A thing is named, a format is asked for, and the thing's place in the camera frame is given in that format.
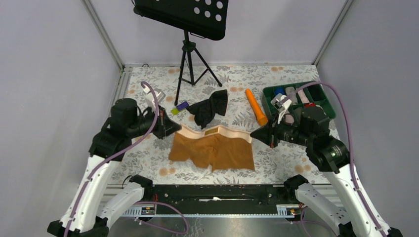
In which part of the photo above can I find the beige-pink rolled underwear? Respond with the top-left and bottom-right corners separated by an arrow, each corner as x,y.
283,114 -> 294,125

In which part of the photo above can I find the black music stand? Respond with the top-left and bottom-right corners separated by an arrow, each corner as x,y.
132,0 -> 229,105

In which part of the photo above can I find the pink rolled underwear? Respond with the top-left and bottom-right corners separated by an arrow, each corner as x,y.
297,89 -> 310,104

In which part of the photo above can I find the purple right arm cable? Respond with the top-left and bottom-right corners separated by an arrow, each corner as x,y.
281,81 -> 387,237

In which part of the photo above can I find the black striped underwear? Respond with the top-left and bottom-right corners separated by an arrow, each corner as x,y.
186,89 -> 228,129

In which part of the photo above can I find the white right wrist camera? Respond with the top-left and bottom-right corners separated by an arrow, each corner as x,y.
270,93 -> 292,124

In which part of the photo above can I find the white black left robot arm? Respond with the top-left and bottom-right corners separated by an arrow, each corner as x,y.
47,98 -> 181,237

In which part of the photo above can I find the brown boxer underwear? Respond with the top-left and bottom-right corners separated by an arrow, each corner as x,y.
168,124 -> 255,171

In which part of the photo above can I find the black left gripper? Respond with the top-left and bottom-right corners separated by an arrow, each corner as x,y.
128,104 -> 182,138

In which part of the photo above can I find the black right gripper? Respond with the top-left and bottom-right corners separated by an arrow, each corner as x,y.
250,109 -> 312,147

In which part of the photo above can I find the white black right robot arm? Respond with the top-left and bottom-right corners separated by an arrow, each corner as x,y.
251,107 -> 402,237

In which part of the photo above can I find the purple yellow small block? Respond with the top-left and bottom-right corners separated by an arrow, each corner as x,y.
171,101 -> 189,115

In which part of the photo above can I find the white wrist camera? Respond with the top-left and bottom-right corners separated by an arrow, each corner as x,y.
270,93 -> 292,124
145,88 -> 167,114

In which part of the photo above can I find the light grey rolled underwear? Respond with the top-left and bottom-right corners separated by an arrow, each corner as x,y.
285,86 -> 297,104

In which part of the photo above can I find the green divided organizer tray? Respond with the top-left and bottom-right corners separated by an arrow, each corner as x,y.
262,82 -> 336,125

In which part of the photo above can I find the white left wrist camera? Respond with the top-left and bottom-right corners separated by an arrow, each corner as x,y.
145,88 -> 167,114

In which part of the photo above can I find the blue rolled underwear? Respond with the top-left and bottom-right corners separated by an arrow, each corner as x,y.
274,87 -> 286,96

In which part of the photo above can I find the orange rolled cloth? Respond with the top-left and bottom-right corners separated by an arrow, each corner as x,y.
245,89 -> 268,126

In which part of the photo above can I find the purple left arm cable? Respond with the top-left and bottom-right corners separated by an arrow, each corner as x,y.
64,81 -> 191,237

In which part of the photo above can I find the black mounting base rail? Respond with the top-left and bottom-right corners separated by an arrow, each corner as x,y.
124,185 -> 303,218

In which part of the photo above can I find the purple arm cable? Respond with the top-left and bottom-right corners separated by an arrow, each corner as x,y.
64,81 -> 191,237
281,81 -> 387,237

